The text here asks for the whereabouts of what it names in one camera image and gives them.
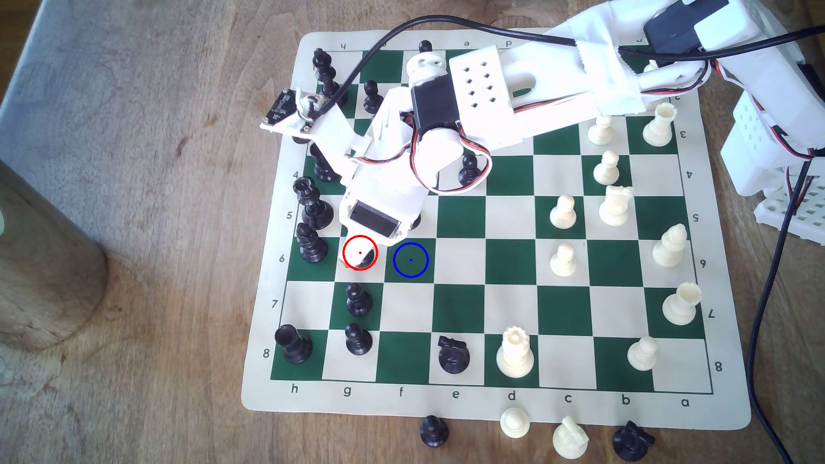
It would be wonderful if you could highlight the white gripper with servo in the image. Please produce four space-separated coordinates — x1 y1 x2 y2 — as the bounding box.
339 87 426 270

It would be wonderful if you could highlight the black chess bishop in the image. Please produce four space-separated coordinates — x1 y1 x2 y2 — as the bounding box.
295 222 328 264

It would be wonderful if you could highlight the black chess queen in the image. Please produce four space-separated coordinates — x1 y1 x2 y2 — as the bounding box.
293 176 335 231

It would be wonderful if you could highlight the black chess piece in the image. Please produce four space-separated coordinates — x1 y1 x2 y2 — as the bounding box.
309 143 341 183

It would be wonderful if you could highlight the black chess rook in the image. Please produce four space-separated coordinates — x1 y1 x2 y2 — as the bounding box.
274 324 314 365

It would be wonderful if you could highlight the black chess knight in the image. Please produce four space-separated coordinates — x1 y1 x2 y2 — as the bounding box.
611 421 656 462
437 335 471 375

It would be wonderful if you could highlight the green and cream chess mat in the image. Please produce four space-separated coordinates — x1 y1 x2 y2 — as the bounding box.
241 29 752 431

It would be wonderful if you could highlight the black chess king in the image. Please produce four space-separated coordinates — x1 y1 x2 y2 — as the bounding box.
312 48 349 109

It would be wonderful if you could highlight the white chess queen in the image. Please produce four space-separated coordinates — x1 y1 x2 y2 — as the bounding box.
495 326 535 379

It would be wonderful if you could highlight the white chess pawn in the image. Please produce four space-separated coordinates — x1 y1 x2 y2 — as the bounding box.
550 195 578 230
627 336 660 372
588 115 614 146
500 407 531 440
550 242 578 278
592 150 621 186

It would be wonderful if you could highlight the white chess knight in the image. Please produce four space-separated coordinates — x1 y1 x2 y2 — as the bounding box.
552 415 590 460

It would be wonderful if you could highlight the white chess bishop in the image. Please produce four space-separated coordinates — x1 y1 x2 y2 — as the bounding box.
651 223 687 269

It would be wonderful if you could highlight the white chess rook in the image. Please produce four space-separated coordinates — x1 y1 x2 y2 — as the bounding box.
642 103 678 148

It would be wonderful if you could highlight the white knight b5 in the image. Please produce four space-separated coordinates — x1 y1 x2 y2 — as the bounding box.
599 186 634 227

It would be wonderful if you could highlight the white cloth tape wrap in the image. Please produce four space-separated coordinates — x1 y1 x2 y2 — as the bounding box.
575 9 642 116

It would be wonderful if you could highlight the white camera mounting bracket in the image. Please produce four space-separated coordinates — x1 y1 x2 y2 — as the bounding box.
261 103 363 189

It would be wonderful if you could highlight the red black white servo wire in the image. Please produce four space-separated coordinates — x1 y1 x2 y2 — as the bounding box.
348 119 494 195
512 61 713 113

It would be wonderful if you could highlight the small black camera module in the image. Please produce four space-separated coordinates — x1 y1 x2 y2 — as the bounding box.
261 90 323 136

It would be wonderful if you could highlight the black camera cable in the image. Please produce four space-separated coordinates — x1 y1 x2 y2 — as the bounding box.
314 16 825 110

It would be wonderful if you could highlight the black power cable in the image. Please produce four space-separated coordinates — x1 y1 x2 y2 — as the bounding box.
746 151 825 464

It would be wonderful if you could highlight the white perforated base plate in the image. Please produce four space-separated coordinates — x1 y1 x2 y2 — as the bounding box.
754 177 825 247

